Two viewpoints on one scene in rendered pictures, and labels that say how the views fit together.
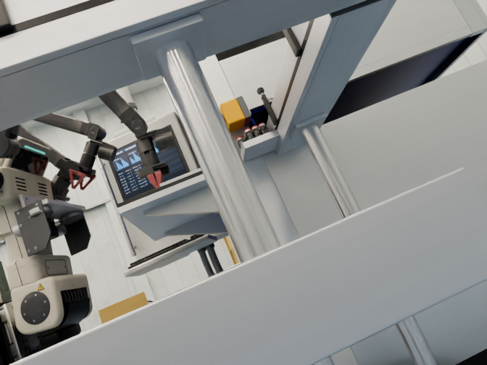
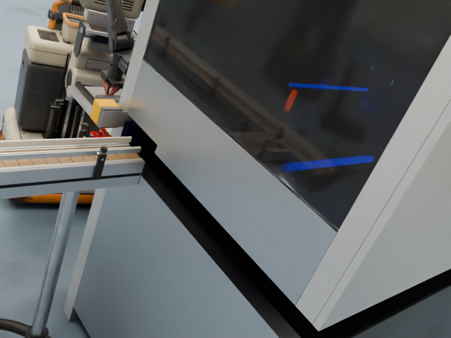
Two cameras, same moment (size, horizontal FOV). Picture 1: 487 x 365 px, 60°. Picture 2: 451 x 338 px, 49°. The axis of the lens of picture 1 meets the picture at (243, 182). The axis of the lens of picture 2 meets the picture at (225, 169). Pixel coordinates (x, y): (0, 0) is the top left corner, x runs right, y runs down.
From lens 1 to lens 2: 1.98 m
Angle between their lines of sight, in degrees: 62
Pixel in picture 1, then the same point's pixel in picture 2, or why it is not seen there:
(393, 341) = (91, 306)
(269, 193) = not seen: hidden behind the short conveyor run
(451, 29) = (283, 273)
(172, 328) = not seen: outside the picture
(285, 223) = (99, 198)
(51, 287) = (73, 78)
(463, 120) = (209, 320)
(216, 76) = (134, 69)
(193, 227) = not seen: hidden behind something
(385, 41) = (231, 200)
